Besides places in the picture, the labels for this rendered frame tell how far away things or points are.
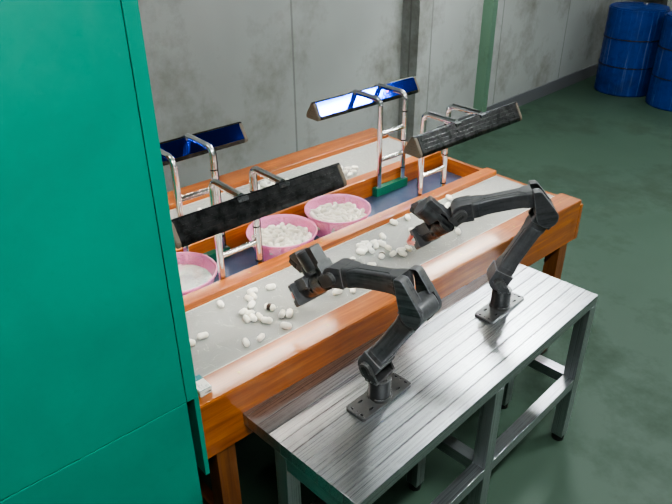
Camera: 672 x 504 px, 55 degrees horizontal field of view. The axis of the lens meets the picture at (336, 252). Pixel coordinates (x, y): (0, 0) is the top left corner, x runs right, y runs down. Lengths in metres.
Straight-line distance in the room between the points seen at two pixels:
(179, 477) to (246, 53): 2.76
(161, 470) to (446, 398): 0.76
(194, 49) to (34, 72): 2.62
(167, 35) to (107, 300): 2.46
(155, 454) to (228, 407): 0.23
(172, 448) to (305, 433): 0.33
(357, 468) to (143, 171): 0.86
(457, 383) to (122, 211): 1.06
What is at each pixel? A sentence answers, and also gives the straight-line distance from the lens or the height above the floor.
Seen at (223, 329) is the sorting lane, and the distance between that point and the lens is 1.98.
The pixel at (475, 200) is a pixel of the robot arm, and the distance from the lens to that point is 1.99.
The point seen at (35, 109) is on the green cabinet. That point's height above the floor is 1.58.
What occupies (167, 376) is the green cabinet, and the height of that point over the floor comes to 0.94.
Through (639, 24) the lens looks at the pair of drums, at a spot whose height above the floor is 0.70.
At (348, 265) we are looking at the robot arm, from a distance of 1.64.
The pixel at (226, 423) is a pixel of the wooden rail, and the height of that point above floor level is 0.67.
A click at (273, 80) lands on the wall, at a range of 4.13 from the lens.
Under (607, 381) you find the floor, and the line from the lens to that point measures 3.10.
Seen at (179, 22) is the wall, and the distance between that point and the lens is 3.68.
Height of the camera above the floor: 1.90
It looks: 30 degrees down
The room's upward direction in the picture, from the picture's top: 1 degrees counter-clockwise
